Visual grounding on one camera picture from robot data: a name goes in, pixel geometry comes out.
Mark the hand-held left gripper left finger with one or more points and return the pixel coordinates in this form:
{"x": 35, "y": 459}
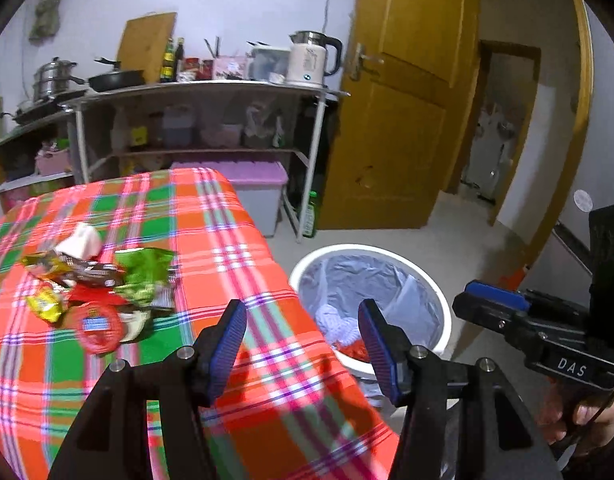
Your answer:
{"x": 227, "y": 345}

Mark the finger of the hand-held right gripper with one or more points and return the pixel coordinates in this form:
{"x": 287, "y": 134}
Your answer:
{"x": 487, "y": 316}
{"x": 497, "y": 295}

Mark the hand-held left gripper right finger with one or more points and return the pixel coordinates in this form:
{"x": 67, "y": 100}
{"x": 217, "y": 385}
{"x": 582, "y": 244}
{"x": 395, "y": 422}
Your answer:
{"x": 374, "y": 345}

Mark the white foam fruit net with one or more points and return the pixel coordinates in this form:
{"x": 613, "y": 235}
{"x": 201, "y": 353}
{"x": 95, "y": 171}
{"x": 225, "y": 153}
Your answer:
{"x": 337, "y": 322}

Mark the white and green wrapper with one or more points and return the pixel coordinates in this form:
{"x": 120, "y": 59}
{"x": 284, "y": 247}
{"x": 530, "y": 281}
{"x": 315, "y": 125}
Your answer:
{"x": 137, "y": 325}

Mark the white round trash bin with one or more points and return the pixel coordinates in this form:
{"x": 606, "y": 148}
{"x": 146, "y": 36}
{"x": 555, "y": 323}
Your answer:
{"x": 307, "y": 272}

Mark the green snack wrapper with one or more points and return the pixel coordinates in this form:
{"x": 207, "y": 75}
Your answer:
{"x": 144, "y": 267}

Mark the round red wrapper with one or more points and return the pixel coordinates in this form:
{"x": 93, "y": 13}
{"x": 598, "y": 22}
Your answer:
{"x": 99, "y": 330}

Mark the dark brown snack wrapper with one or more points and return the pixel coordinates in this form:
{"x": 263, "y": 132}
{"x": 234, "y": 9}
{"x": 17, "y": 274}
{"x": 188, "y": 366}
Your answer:
{"x": 97, "y": 272}

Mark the white tissue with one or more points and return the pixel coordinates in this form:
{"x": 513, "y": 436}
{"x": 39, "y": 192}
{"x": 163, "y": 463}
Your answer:
{"x": 79, "y": 242}

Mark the small yellow packet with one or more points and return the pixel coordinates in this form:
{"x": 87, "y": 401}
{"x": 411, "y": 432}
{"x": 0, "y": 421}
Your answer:
{"x": 47, "y": 307}

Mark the gold snack wrapper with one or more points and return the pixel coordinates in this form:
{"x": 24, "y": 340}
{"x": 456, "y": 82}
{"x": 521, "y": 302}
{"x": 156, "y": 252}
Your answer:
{"x": 44, "y": 266}

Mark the person's right forearm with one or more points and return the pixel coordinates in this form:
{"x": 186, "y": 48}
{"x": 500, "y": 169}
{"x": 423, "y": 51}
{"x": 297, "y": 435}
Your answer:
{"x": 604, "y": 460}

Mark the person's right hand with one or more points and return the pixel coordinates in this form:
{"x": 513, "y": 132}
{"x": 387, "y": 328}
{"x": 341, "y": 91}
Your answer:
{"x": 557, "y": 410}

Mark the clear plastic bin liner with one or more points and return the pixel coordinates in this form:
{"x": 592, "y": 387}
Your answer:
{"x": 382, "y": 280}

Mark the plaid tablecloth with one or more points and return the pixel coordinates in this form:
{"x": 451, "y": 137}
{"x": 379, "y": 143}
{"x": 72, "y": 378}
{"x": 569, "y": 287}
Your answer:
{"x": 237, "y": 260}

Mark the green glass bottle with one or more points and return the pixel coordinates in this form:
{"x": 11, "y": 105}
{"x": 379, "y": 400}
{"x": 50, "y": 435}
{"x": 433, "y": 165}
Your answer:
{"x": 310, "y": 217}

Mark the purple lid storage box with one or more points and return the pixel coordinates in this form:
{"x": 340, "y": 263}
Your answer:
{"x": 257, "y": 195}

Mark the yellow wooden door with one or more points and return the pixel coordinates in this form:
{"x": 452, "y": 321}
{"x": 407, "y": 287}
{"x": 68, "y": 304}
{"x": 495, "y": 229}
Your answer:
{"x": 402, "y": 125}

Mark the pink plastic bucket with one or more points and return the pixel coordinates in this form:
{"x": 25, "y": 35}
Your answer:
{"x": 221, "y": 134}

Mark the plastic oil jug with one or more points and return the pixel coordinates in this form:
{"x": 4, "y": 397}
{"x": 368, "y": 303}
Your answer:
{"x": 178, "y": 127}

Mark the crumpled plastic bags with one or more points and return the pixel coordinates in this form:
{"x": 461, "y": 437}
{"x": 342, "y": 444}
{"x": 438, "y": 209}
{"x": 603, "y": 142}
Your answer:
{"x": 264, "y": 122}

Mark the yellow label bottle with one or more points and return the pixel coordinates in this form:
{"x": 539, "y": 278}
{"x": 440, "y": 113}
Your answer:
{"x": 138, "y": 132}

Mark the pink basket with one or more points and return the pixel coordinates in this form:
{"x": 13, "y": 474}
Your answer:
{"x": 52, "y": 164}

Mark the metal shelf rack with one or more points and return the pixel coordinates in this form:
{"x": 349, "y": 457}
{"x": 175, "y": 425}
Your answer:
{"x": 212, "y": 87}

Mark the red sauce jar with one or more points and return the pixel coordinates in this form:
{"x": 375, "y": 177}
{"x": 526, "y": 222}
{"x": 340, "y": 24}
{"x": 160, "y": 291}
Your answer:
{"x": 191, "y": 70}

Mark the pink utensil box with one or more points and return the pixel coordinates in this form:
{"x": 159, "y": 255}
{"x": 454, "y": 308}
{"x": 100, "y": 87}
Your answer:
{"x": 231, "y": 67}

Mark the clear plastic container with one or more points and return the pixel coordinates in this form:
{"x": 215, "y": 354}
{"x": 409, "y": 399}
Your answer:
{"x": 267, "y": 62}

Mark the dark sauce bottle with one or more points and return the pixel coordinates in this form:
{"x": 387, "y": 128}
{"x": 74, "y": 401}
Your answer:
{"x": 167, "y": 65}
{"x": 180, "y": 62}

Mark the black frying pan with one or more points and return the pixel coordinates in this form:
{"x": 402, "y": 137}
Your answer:
{"x": 117, "y": 80}

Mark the white electric kettle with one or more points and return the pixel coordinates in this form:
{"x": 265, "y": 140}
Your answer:
{"x": 307, "y": 62}

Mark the low side shelf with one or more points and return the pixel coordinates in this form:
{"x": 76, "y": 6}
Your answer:
{"x": 32, "y": 127}

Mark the black wok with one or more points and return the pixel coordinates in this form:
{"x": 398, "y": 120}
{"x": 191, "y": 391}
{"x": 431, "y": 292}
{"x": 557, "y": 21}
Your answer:
{"x": 32, "y": 112}

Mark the wooden cutting board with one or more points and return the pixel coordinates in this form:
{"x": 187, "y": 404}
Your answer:
{"x": 144, "y": 45}

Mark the steel steamer pot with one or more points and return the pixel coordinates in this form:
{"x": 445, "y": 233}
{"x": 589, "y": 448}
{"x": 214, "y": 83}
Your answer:
{"x": 52, "y": 80}

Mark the hanging green cloth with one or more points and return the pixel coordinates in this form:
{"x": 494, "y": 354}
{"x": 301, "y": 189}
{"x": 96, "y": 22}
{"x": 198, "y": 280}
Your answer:
{"x": 47, "y": 5}

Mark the round white wall sticker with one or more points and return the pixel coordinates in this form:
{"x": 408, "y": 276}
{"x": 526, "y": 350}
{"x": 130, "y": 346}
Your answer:
{"x": 583, "y": 200}

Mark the yellow door frame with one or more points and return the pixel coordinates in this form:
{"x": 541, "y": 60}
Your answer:
{"x": 582, "y": 60}

